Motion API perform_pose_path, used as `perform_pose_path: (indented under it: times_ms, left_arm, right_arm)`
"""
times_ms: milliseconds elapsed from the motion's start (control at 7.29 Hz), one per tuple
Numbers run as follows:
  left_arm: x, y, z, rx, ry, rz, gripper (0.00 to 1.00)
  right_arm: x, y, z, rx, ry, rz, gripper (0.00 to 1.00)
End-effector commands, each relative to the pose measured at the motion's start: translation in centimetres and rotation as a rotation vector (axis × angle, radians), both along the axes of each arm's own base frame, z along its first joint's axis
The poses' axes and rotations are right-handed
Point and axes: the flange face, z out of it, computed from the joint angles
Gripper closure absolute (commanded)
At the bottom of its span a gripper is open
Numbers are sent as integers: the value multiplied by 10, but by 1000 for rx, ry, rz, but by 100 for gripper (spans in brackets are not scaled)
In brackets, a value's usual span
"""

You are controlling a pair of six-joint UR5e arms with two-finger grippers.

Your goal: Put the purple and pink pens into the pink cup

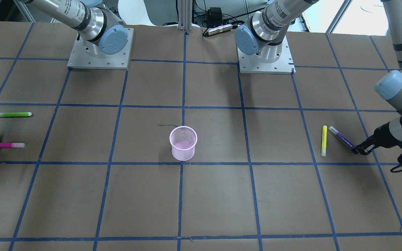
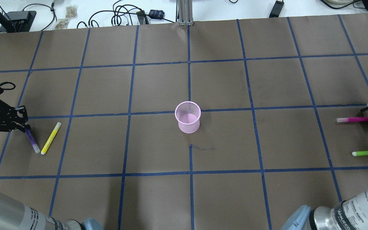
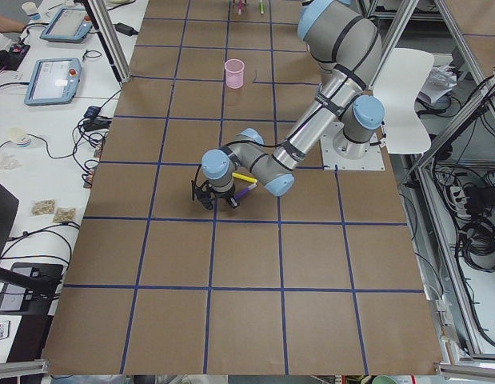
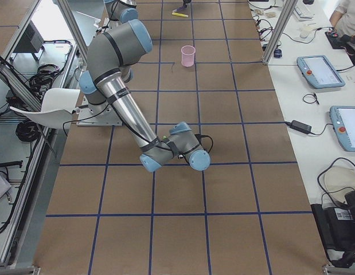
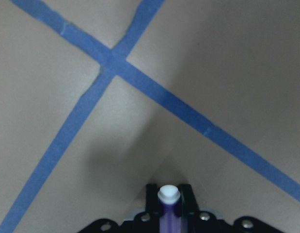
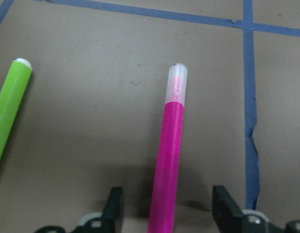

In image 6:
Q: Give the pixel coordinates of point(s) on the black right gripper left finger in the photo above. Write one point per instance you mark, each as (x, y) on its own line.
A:
(113, 213)

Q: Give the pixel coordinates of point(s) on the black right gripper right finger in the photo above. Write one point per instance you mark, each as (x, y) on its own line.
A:
(225, 211)

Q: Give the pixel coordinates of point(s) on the pink marker pen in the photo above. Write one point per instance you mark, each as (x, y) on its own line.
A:
(162, 208)

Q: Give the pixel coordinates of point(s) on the green marker pen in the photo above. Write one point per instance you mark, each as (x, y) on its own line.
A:
(11, 96)

